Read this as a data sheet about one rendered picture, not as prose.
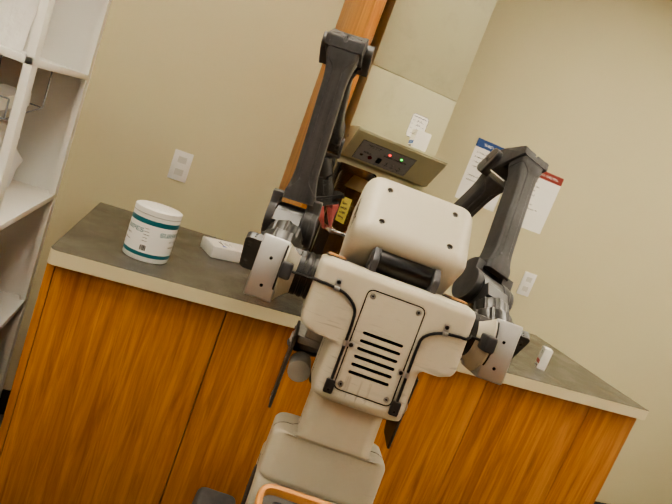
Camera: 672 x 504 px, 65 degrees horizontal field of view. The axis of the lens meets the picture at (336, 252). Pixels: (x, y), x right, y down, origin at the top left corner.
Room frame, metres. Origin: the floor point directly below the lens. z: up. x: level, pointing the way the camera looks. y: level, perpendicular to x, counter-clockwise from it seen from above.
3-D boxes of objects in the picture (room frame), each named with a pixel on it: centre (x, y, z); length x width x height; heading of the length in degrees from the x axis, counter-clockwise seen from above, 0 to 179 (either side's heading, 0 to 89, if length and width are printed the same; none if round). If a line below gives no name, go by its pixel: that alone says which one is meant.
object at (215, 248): (1.81, 0.36, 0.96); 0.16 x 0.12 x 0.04; 127
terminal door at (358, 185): (1.59, 0.03, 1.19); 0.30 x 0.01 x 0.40; 23
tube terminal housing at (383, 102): (1.91, -0.01, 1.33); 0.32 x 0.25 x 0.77; 108
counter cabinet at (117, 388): (1.90, -0.20, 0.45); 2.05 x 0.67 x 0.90; 108
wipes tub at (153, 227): (1.46, 0.51, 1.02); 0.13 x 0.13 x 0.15
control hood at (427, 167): (1.73, -0.07, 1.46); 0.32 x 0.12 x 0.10; 108
